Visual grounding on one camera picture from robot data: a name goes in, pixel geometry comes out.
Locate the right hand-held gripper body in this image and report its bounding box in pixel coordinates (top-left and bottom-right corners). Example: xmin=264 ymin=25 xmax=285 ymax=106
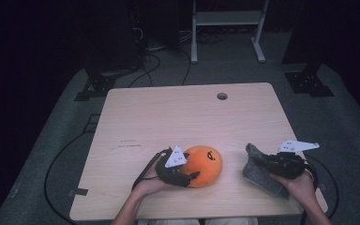
xmin=266 ymin=139 xmax=321 ymax=180

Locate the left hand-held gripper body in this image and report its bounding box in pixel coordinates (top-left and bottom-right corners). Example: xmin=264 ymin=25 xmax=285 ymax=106
xmin=155 ymin=144 xmax=192 ymax=188

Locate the orange plush toy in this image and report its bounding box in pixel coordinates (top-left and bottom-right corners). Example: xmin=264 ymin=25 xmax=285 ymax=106
xmin=179 ymin=144 xmax=224 ymax=188

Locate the grey cloth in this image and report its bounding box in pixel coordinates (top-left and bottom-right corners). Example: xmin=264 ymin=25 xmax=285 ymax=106
xmin=242 ymin=142 xmax=290 ymax=201

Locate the person's left hand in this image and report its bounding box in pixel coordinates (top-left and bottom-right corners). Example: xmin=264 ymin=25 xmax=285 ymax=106
xmin=133 ymin=156 xmax=170 ymax=196

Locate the person's right hand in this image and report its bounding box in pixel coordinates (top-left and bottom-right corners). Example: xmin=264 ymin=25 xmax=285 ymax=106
xmin=270 ymin=170 xmax=317 ymax=204

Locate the black stand base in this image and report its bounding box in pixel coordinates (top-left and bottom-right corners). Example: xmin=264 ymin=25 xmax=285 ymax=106
xmin=74 ymin=69 xmax=120 ymax=102
xmin=284 ymin=62 xmax=336 ymax=98

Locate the white metal stand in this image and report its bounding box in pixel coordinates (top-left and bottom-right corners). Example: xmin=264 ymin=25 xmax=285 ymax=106
xmin=190 ymin=0 xmax=270 ymax=65

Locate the right hand-held gripper cable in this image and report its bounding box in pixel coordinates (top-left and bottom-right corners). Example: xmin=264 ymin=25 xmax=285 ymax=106
xmin=299 ymin=157 xmax=320 ymax=225

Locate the straight black background cable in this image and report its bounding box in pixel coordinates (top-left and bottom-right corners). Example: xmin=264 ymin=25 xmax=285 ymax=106
xmin=181 ymin=50 xmax=192 ymax=86

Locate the looped black background cable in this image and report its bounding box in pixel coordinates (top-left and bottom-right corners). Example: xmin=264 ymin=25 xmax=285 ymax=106
xmin=127 ymin=52 xmax=162 ymax=88

